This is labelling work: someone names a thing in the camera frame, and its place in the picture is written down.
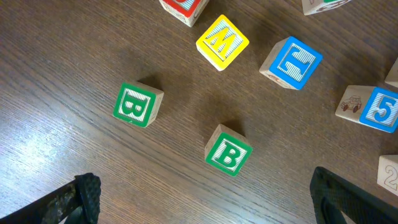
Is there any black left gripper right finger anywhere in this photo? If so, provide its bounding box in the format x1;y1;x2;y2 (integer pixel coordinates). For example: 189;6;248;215
310;166;397;224

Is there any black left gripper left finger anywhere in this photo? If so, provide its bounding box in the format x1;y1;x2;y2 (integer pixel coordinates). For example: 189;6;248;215
1;173;101;224

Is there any red K block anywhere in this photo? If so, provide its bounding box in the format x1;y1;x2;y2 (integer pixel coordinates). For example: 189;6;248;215
377;155;398;195

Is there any blue 5 block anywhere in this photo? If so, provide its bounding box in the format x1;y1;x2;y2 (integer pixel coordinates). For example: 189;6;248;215
335;85;397;133

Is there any green b block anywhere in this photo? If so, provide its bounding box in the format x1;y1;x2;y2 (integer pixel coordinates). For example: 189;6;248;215
205;124;253;177
113;82;164;128

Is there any green B block far left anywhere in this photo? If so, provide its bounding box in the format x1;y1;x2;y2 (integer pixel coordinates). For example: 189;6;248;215
113;82;164;128

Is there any red U block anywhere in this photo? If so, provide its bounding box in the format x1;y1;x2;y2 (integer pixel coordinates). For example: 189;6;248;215
384;58;398;88

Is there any blue block left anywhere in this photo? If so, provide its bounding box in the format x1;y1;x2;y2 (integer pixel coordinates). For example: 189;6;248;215
259;36;323;90

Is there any yellow block far left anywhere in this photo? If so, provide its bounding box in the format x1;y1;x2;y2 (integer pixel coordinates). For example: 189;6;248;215
196;14;249;71

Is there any green J block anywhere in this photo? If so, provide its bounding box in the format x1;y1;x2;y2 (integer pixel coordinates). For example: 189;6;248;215
302;0;351;16

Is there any red 6 block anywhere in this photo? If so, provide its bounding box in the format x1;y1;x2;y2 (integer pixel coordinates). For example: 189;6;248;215
159;0;209;27

